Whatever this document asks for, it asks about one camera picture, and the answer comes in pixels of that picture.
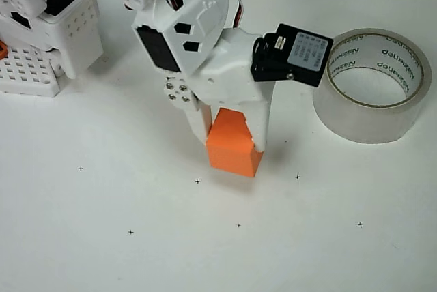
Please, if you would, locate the clear packing tape roll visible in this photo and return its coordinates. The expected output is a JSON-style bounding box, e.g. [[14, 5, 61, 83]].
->
[[312, 27, 432, 145]]

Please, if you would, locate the red and black servo cable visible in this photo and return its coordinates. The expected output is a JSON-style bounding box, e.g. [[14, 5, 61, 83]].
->
[[221, 0, 246, 29]]

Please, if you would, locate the orange cube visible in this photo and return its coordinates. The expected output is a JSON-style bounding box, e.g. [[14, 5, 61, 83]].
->
[[206, 107, 264, 179]]

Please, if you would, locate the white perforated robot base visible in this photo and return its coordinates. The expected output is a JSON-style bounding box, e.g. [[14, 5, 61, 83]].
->
[[0, 0, 104, 98]]

